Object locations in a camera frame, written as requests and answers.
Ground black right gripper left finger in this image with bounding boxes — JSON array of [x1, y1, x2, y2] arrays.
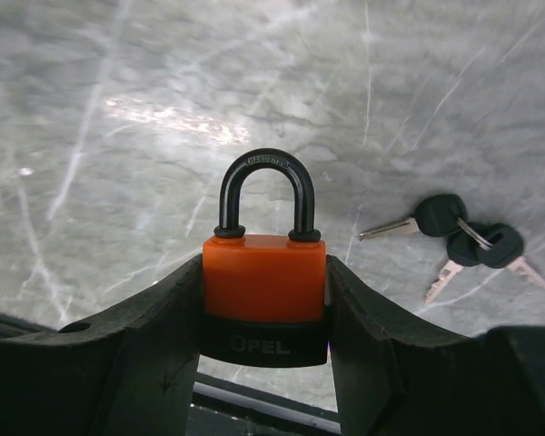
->
[[0, 256, 202, 435]]

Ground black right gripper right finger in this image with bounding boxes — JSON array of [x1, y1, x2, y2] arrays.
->
[[327, 256, 545, 435]]

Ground orange black padlock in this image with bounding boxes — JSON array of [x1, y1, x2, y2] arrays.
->
[[199, 148, 329, 368]]

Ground black headed keys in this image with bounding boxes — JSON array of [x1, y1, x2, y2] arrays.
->
[[358, 193, 545, 304]]

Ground aluminium frame rail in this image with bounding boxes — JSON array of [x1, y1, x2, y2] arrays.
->
[[191, 373, 341, 435]]

